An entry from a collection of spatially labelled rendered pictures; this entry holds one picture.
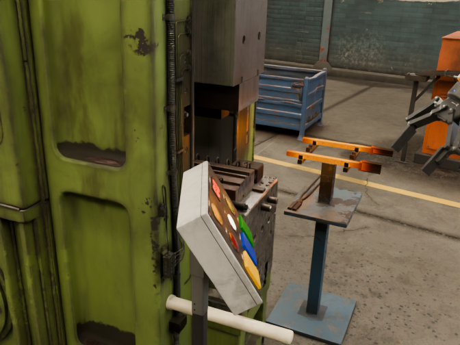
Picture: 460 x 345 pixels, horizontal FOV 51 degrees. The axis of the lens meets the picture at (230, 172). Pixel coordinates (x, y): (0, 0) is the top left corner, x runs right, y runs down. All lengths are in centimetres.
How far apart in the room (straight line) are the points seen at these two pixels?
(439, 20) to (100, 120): 804
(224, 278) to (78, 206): 78
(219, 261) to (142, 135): 51
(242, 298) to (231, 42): 79
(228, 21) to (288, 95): 408
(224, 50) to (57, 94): 55
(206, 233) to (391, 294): 209
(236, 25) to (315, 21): 833
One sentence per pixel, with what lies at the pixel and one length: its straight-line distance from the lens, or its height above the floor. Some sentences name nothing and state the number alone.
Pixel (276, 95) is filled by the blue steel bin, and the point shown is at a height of 47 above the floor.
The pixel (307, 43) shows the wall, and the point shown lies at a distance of 994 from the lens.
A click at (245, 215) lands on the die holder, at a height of 91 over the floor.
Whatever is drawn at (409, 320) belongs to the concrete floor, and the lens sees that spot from 290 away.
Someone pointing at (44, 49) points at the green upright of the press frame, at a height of 147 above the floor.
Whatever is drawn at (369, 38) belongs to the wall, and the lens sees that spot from 951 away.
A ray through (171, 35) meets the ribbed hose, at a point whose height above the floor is 153.
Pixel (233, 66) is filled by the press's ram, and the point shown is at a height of 143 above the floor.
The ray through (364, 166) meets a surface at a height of 94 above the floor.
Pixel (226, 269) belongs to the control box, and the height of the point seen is 105.
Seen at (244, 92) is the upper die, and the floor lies 133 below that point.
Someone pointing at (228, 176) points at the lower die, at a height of 99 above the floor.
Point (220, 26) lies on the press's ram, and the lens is 157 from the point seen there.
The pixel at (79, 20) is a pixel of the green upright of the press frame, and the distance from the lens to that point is 159.
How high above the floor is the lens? 168
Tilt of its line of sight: 22 degrees down
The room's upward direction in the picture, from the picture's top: 2 degrees clockwise
